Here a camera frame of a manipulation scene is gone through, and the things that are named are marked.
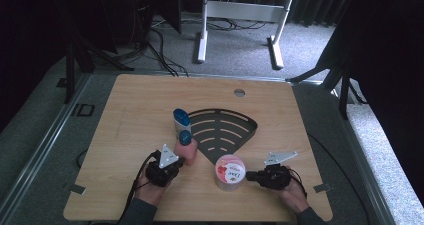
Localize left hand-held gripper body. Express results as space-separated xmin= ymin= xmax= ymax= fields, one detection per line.
xmin=144 ymin=143 xmax=185 ymax=188

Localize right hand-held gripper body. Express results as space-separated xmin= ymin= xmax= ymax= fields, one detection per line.
xmin=256 ymin=150 xmax=299 ymax=190

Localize pink bottle with blue pump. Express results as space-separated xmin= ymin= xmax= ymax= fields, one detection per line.
xmin=174 ymin=130 xmax=199 ymax=167

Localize clear jar with pink lid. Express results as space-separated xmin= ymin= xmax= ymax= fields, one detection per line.
xmin=214 ymin=154 xmax=247 ymax=192

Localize black slotted corner shelf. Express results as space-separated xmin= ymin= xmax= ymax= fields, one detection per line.
xmin=187 ymin=108 xmax=259 ymax=166

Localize person's left hand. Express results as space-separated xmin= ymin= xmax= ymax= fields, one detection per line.
xmin=134 ymin=171 xmax=172 ymax=208

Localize person's right hand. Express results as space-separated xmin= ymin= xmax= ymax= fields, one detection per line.
xmin=274 ymin=176 xmax=310 ymax=216

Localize grey tape strip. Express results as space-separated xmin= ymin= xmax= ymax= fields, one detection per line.
xmin=313 ymin=182 xmax=333 ymax=194
xmin=67 ymin=183 xmax=87 ymax=196

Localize black metal stand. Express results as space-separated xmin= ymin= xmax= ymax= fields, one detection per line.
xmin=64 ymin=0 xmax=135 ymax=105
xmin=285 ymin=31 xmax=368 ymax=120

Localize black computer tower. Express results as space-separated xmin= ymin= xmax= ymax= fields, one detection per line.
xmin=99 ymin=0 xmax=155 ymax=50

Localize right hand-held gripper cable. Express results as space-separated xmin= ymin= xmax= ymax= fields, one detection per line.
xmin=289 ymin=169 xmax=308 ymax=199

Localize hand-held gripper cable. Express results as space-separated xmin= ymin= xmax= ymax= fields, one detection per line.
xmin=289 ymin=169 xmax=308 ymax=199
xmin=116 ymin=150 xmax=159 ymax=225

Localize left hand-held gripper cable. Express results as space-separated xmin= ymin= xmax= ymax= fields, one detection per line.
xmin=116 ymin=150 xmax=159 ymax=225

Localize long black floor cable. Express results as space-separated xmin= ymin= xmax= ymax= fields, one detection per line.
xmin=307 ymin=132 xmax=372 ymax=225

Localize black cable loop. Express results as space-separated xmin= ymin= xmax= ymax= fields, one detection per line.
xmin=76 ymin=147 xmax=89 ymax=169

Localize metal floor rail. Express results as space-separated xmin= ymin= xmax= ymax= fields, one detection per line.
xmin=332 ymin=88 xmax=396 ymax=225
xmin=0 ymin=72 xmax=92 ymax=217

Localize black rectangular floor bracket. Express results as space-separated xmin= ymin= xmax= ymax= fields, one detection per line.
xmin=70 ymin=102 xmax=96 ymax=117

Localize black floor cable bundle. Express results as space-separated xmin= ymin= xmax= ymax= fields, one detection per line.
xmin=145 ymin=26 xmax=190 ymax=78

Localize cables under white desk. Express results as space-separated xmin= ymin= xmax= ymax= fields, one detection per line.
xmin=205 ymin=16 xmax=269 ymax=32

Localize white desk frame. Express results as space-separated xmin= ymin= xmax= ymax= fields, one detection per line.
xmin=196 ymin=0 xmax=296 ymax=70

